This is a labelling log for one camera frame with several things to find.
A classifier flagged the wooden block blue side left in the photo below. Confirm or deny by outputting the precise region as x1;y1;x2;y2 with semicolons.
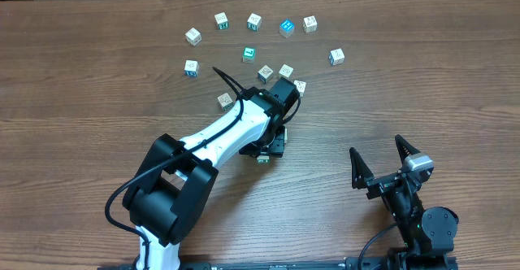
184;60;200;77

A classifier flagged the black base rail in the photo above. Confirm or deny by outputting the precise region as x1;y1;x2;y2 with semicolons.
97;257;458;270

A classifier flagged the wooden block blue side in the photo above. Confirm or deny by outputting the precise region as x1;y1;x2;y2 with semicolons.
328;48;345;66
184;60;200;77

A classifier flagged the wooden block blue side right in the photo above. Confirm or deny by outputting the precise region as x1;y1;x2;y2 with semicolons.
328;48;345;66

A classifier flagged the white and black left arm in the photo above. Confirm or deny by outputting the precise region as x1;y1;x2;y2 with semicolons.
123;78;300;269

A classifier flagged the blue top wooden block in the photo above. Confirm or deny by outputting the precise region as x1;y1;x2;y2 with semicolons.
279;20;295;38

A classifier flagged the wooden block teal side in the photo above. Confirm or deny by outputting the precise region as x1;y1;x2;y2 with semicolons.
247;13;262;32

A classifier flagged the wooden block green bottom side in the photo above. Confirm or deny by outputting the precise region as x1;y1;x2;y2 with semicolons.
217;93;234;111

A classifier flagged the wooden block diamond drawing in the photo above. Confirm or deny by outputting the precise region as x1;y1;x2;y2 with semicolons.
258;65;274;84

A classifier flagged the wooden block black drawing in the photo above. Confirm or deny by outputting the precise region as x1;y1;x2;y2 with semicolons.
303;15;318;33

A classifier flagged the wooden block oval drawing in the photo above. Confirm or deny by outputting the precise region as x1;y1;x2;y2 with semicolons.
278;64;293;79

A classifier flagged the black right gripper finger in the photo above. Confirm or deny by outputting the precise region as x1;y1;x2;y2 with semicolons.
349;147;374;189
395;134;420;164

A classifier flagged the wooden block yellow side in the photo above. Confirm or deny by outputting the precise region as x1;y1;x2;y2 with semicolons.
294;80;306;97

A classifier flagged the green top block letter L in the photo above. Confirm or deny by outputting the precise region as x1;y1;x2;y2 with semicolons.
242;47;256;63

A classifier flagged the wooden block green letter side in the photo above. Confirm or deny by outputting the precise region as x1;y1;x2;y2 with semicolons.
214;12;229;30

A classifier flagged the plain wooden block far left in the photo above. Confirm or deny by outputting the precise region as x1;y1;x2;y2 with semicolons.
185;28;202;46

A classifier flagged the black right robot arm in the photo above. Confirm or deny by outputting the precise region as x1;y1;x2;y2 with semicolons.
345;134;459;270

